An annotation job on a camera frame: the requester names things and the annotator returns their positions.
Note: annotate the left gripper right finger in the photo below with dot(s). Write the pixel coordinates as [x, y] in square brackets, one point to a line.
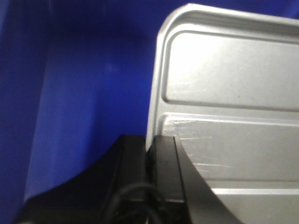
[187, 195]

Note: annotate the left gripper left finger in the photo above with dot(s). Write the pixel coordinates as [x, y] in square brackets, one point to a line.
[84, 198]

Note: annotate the silver metal tray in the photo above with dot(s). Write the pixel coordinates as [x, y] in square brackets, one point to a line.
[225, 88]

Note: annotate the blue target box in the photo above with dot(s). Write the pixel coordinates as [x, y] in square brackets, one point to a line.
[74, 76]

